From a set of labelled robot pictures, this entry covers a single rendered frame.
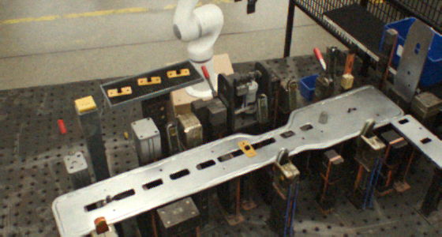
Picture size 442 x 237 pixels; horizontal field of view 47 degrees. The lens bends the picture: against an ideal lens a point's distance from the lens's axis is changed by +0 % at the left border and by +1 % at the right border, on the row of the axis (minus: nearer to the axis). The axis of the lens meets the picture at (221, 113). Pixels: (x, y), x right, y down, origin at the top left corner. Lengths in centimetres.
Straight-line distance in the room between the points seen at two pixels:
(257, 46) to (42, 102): 207
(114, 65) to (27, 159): 181
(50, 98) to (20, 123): 21
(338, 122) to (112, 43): 266
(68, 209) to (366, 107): 121
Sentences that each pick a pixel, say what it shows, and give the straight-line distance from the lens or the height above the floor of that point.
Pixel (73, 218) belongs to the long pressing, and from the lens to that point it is 176.
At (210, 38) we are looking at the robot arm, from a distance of 231.
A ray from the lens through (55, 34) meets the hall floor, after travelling 457.
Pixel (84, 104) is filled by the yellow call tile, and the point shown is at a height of 116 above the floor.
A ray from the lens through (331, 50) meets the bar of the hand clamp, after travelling 207.
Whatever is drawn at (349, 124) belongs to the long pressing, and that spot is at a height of 100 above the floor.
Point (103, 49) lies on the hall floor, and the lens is 428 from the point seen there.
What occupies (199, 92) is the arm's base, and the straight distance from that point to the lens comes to 245.
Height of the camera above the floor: 235
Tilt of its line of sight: 41 degrees down
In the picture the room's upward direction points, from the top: straight up
